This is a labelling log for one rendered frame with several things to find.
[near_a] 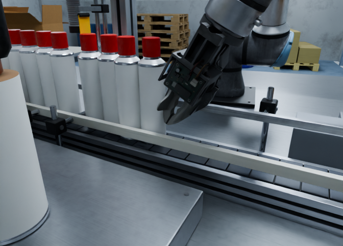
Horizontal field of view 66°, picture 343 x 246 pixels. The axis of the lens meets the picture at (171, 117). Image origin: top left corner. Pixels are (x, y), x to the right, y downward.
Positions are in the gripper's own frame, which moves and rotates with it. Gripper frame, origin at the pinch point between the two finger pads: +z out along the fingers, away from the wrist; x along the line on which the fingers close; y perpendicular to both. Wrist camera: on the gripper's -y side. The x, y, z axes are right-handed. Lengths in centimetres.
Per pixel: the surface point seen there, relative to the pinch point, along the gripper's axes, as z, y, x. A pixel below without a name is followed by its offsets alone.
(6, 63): 17.4, 2.0, -43.7
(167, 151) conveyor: 4.3, 3.6, 3.6
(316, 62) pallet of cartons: 50, -541, 64
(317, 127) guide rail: -14.3, -2.8, 20.7
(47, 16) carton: 66, -101, -143
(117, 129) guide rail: 7.2, 4.8, -7.0
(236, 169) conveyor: -2.3, 3.6, 15.1
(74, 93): 11.1, 0.7, -22.4
